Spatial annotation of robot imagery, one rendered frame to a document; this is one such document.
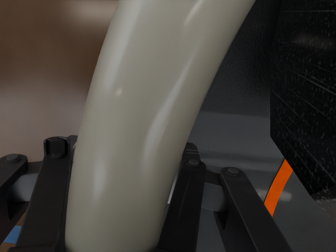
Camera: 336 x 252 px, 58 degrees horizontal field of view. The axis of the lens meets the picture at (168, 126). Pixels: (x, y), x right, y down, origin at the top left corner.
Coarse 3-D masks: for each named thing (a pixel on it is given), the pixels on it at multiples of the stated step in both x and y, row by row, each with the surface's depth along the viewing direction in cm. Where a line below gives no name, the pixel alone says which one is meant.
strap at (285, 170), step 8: (280, 168) 108; (288, 168) 108; (280, 176) 109; (288, 176) 109; (272, 184) 110; (280, 184) 110; (272, 192) 112; (280, 192) 111; (272, 200) 113; (272, 208) 114
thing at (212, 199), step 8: (192, 144) 18; (184, 152) 17; (192, 152) 17; (200, 160) 16; (208, 176) 15; (216, 176) 15; (208, 184) 14; (216, 184) 14; (208, 192) 14; (216, 192) 14; (208, 200) 14; (216, 200) 14; (224, 200) 14; (208, 208) 15; (216, 208) 14; (224, 208) 14
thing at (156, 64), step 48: (144, 0) 6; (192, 0) 6; (240, 0) 7; (144, 48) 6; (192, 48) 7; (96, 96) 7; (144, 96) 7; (192, 96) 7; (96, 144) 7; (144, 144) 7; (96, 192) 8; (144, 192) 8; (96, 240) 8; (144, 240) 9
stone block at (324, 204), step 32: (288, 0) 79; (320, 0) 60; (288, 32) 75; (320, 32) 58; (288, 64) 72; (320, 64) 56; (288, 96) 69; (320, 96) 54; (288, 128) 66; (320, 128) 52; (288, 160) 64; (320, 160) 51; (320, 192) 50
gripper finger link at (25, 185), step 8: (72, 136) 18; (72, 144) 17; (32, 168) 14; (24, 176) 14; (32, 176) 14; (16, 184) 14; (24, 184) 14; (32, 184) 14; (8, 192) 14; (16, 192) 14; (24, 192) 14; (8, 200) 14; (16, 200) 14; (24, 200) 14
